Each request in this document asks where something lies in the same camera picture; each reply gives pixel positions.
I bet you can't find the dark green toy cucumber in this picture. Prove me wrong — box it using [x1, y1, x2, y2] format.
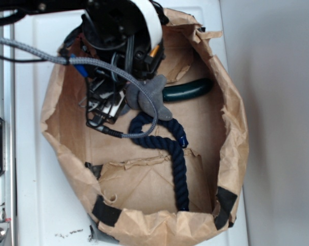
[162, 78, 214, 103]

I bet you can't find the gray braided cable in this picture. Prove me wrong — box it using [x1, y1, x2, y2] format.
[0, 34, 159, 140]

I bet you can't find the brown paper lined box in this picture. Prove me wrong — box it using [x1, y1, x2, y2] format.
[41, 9, 249, 245]

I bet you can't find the black white robot arm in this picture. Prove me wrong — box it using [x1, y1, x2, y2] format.
[0, 1, 172, 134]

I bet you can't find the dark blue twisted rope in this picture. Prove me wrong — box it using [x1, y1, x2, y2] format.
[129, 112, 190, 212]

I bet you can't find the white plastic tray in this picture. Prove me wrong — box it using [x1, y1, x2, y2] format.
[14, 1, 249, 245]

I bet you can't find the gray plush elephant toy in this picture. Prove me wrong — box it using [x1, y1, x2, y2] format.
[126, 75, 173, 121]

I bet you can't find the aluminium frame rail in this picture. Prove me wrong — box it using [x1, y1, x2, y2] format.
[0, 10, 17, 246]

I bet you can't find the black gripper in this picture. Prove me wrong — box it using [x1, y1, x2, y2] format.
[86, 38, 166, 126]

